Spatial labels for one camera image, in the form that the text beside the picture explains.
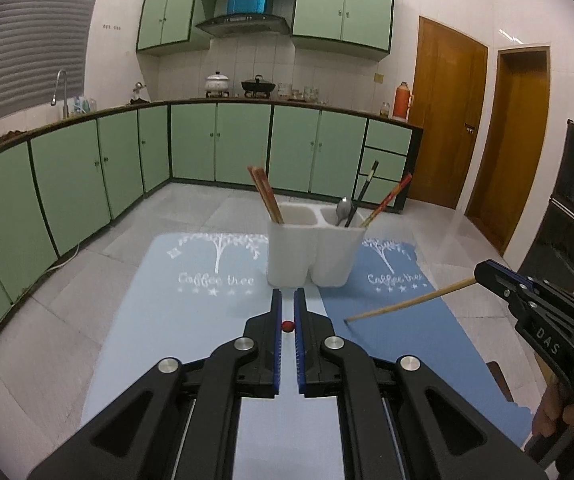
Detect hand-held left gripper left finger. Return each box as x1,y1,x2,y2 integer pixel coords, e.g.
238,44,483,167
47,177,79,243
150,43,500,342
27,287,284,480

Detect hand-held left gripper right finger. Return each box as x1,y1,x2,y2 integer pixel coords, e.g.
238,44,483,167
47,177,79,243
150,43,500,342
293,287,550,480

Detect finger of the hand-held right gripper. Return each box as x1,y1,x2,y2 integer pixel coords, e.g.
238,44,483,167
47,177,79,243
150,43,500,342
486,259,574,312
473,262,534,322

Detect red-ended wooden chopstick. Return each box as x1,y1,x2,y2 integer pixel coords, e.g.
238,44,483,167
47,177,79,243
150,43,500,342
247,165,280,225
359,173,413,228
343,277,476,324
256,166,286,225

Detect white two-compartment utensil holder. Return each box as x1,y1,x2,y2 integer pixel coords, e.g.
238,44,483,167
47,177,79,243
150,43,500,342
266,201,368,287

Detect black chopstick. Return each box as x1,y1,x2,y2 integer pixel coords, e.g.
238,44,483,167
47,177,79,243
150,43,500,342
344,160,380,228
344,170,374,228

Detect person's right hand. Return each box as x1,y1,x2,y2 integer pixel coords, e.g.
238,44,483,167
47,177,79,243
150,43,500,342
531,375,574,443

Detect dark blue table mat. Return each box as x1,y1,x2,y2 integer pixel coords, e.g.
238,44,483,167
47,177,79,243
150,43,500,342
317,237,534,450

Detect light blue table mat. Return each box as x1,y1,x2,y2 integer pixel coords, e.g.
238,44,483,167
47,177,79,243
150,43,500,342
80,231,348,480

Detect wooden door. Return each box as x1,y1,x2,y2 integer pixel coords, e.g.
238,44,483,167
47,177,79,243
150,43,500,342
409,16,488,211
465,46,551,257

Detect metal spoon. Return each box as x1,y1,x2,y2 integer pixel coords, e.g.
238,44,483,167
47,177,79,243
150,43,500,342
335,196,354,227

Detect orange thermos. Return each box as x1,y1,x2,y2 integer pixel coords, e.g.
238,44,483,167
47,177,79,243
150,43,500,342
392,80,415,122

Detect black wok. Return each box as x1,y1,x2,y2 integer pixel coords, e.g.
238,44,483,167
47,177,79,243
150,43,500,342
240,75,278,99

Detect white cooking pot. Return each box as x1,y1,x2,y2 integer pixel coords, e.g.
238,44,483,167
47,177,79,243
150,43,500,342
204,71,231,99

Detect green kitchen base cabinets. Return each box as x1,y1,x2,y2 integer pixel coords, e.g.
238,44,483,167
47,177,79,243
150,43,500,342
0,100,424,361

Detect range hood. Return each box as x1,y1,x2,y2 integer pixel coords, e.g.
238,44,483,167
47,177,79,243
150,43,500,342
195,0,291,38

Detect metal sink faucet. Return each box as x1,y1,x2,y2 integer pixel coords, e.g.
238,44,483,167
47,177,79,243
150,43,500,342
50,70,69,121

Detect grey window blinds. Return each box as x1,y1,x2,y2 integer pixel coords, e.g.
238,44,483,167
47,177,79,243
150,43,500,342
0,0,106,128

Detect white power cord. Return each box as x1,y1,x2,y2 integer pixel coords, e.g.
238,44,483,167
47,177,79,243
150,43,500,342
44,242,82,273

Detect green kitchen wall cabinets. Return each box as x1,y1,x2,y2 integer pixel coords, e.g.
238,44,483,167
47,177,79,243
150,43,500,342
136,0,396,63

